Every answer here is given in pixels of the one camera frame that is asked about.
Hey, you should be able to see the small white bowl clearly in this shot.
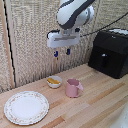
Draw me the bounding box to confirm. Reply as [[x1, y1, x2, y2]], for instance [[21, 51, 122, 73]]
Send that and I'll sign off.
[[46, 75, 64, 90]]

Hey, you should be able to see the white floral rim plate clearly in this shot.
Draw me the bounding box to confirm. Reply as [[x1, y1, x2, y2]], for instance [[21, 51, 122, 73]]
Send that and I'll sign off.
[[3, 90, 51, 126]]

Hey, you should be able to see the yellow food piece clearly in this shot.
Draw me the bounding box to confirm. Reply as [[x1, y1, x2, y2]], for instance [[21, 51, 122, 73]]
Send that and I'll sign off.
[[47, 77, 61, 85]]

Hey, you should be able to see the pink mug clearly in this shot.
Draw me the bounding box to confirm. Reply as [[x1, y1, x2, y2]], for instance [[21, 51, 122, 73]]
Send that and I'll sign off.
[[64, 78, 85, 99]]

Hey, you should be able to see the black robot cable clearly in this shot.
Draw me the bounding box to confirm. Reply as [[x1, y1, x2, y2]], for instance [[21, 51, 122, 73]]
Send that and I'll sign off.
[[79, 12, 128, 38]]

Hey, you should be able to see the woven bamboo folding screen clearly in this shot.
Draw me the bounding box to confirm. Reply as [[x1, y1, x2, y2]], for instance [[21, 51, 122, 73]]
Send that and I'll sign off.
[[0, 0, 128, 94]]

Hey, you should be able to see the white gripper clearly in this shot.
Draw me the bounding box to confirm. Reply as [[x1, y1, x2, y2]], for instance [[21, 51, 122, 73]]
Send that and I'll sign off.
[[46, 28, 82, 59]]

